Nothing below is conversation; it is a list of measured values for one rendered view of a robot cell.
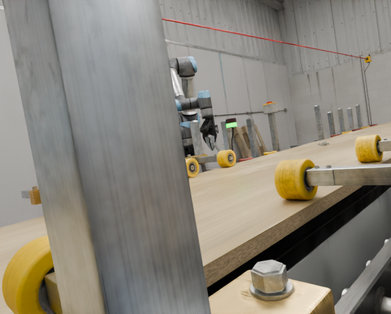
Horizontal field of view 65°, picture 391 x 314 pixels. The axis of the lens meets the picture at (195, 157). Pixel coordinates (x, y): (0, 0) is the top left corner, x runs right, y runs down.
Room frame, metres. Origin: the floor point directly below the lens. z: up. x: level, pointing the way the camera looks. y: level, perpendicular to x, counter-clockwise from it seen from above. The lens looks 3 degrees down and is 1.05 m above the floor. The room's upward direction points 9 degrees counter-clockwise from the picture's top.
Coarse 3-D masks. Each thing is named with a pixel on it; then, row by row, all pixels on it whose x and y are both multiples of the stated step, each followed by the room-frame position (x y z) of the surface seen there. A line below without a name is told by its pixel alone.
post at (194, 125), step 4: (196, 120) 1.64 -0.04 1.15; (192, 124) 1.63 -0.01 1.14; (196, 124) 1.63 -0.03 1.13; (192, 128) 1.63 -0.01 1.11; (196, 128) 1.63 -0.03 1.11; (192, 132) 1.64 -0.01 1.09; (196, 132) 1.63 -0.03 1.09; (192, 136) 1.64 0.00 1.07; (196, 136) 1.62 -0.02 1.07; (200, 136) 1.64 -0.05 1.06; (192, 140) 1.65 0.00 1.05; (196, 140) 1.62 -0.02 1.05; (200, 140) 1.64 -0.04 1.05; (196, 144) 1.63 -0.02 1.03; (200, 144) 1.64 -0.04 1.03; (196, 148) 1.63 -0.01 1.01; (200, 148) 1.63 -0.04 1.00; (196, 152) 1.64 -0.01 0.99; (200, 152) 1.63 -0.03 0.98; (200, 164) 1.62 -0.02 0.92; (204, 164) 1.64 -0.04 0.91; (200, 168) 1.63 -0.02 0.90; (204, 168) 1.64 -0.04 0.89; (200, 172) 1.63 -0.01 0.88
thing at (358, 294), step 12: (384, 252) 0.45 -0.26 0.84; (372, 264) 0.42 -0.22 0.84; (384, 264) 0.41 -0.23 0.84; (360, 276) 0.39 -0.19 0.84; (372, 276) 0.39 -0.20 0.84; (384, 276) 0.40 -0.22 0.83; (360, 288) 0.36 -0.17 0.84; (372, 288) 0.37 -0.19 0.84; (348, 300) 0.34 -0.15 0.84; (360, 300) 0.34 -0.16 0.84; (372, 300) 0.36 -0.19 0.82; (336, 312) 0.33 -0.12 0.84; (348, 312) 0.32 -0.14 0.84; (360, 312) 0.34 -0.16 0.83; (372, 312) 0.36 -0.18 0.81
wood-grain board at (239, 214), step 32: (384, 128) 2.38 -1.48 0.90; (256, 160) 1.54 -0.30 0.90; (320, 160) 1.14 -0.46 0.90; (352, 160) 1.01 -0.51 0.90; (384, 160) 0.90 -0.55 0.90; (192, 192) 0.90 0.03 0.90; (224, 192) 0.82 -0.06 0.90; (256, 192) 0.75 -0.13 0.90; (320, 192) 0.64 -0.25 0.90; (352, 192) 0.70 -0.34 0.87; (32, 224) 0.81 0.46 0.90; (224, 224) 0.52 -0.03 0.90; (256, 224) 0.49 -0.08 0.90; (288, 224) 0.50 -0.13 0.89; (0, 256) 0.55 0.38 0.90; (224, 256) 0.39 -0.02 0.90; (0, 288) 0.40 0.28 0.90
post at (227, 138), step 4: (224, 120) 1.80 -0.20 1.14; (224, 124) 1.80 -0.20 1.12; (224, 128) 1.80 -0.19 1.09; (224, 132) 1.81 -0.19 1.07; (224, 136) 1.81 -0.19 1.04; (228, 136) 1.80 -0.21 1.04; (224, 140) 1.81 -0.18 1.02; (228, 140) 1.80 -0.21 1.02; (224, 144) 1.82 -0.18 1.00; (228, 144) 1.79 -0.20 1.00; (228, 148) 1.80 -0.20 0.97
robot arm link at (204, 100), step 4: (200, 92) 1.85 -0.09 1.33; (204, 92) 1.85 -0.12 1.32; (208, 92) 1.86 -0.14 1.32; (200, 96) 1.86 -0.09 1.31; (204, 96) 1.85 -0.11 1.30; (208, 96) 1.86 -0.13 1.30; (200, 100) 1.86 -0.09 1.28; (204, 100) 1.85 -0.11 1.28; (208, 100) 1.85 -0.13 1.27; (200, 104) 1.86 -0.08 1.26; (204, 104) 1.85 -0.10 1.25; (208, 104) 1.85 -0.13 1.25; (200, 108) 1.87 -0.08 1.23; (204, 108) 1.85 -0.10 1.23
